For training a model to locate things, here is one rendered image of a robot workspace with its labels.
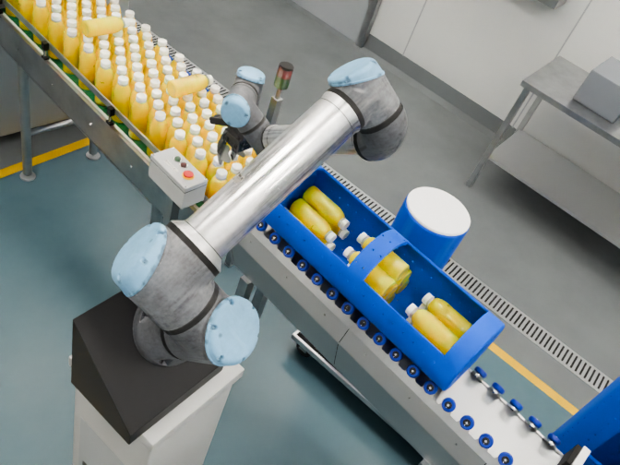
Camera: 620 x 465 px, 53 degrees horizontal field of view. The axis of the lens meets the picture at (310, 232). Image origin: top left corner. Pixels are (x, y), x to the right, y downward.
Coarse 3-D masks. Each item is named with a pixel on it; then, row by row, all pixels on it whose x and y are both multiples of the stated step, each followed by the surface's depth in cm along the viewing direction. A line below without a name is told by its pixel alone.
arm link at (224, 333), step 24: (216, 288) 131; (216, 312) 127; (240, 312) 131; (168, 336) 136; (192, 336) 128; (216, 336) 126; (240, 336) 131; (192, 360) 136; (216, 360) 128; (240, 360) 132
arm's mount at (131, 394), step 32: (96, 320) 137; (128, 320) 142; (96, 352) 136; (128, 352) 142; (96, 384) 140; (128, 384) 141; (160, 384) 147; (192, 384) 154; (128, 416) 141; (160, 416) 148
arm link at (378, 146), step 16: (256, 128) 186; (272, 128) 183; (384, 128) 140; (400, 128) 141; (256, 144) 188; (352, 144) 153; (368, 144) 145; (384, 144) 143; (400, 144) 147; (368, 160) 152
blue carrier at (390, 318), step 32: (288, 224) 211; (352, 224) 227; (384, 224) 214; (320, 256) 204; (384, 256) 196; (416, 256) 211; (352, 288) 199; (448, 288) 207; (384, 320) 195; (480, 320) 186; (416, 352) 190; (448, 352) 183; (480, 352) 190; (448, 384) 186
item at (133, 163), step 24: (0, 24) 286; (24, 48) 278; (24, 72) 293; (48, 72) 271; (24, 96) 302; (48, 96) 284; (72, 96) 264; (24, 120) 312; (72, 120) 277; (96, 120) 257; (24, 144) 322; (96, 144) 265; (120, 144) 251; (24, 168) 334; (120, 168) 258; (144, 168) 245; (144, 192) 252
